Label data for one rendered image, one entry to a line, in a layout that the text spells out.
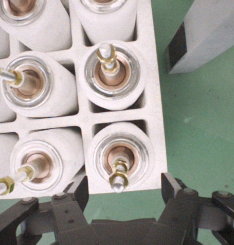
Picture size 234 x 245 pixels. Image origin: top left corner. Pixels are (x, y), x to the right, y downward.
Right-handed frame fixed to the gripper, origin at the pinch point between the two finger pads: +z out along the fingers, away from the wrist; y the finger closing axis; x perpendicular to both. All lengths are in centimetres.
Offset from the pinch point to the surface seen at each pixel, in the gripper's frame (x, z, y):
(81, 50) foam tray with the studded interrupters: 17.6, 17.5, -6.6
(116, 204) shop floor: -19.5, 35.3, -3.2
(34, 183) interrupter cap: -3.0, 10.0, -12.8
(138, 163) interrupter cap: -0.6, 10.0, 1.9
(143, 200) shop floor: -18.3, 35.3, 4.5
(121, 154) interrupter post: 1.1, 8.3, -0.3
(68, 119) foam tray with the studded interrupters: 5.7, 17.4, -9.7
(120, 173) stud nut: 0.8, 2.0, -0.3
